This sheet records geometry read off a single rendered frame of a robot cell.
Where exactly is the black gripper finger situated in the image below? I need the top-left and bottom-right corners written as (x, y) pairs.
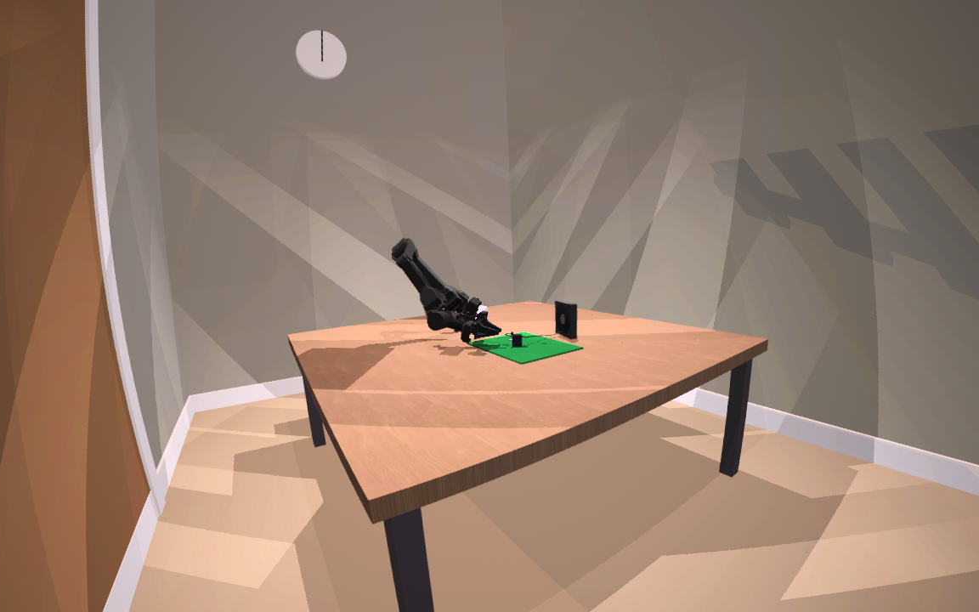
top-left (482, 315), bottom-right (502, 332)
top-left (474, 320), bottom-right (499, 339)

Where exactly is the black cable with plug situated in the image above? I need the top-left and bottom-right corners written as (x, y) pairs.
top-left (505, 331), bottom-right (559, 348)

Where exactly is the green circuit board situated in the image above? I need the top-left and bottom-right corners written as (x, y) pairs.
top-left (467, 331), bottom-right (584, 365)

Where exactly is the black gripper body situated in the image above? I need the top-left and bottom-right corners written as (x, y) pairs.
top-left (451, 311), bottom-right (488, 343)

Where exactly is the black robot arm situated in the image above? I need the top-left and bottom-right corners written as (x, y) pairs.
top-left (392, 238), bottom-right (482, 331)

